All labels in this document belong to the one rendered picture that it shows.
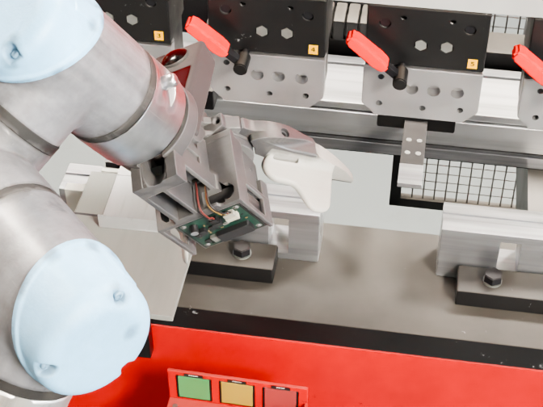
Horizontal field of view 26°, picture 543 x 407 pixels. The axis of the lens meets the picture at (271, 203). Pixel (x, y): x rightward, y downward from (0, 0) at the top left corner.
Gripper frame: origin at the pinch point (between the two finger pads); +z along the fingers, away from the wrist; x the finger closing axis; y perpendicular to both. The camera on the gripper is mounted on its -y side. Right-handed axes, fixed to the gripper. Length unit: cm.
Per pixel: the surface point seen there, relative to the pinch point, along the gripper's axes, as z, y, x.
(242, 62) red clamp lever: 30, -39, -13
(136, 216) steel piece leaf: 44, -33, -39
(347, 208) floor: 182, -101, -56
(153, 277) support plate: 42, -21, -36
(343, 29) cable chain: 71, -70, -12
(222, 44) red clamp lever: 27, -41, -14
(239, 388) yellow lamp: 60, -10, -35
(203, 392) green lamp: 59, -11, -40
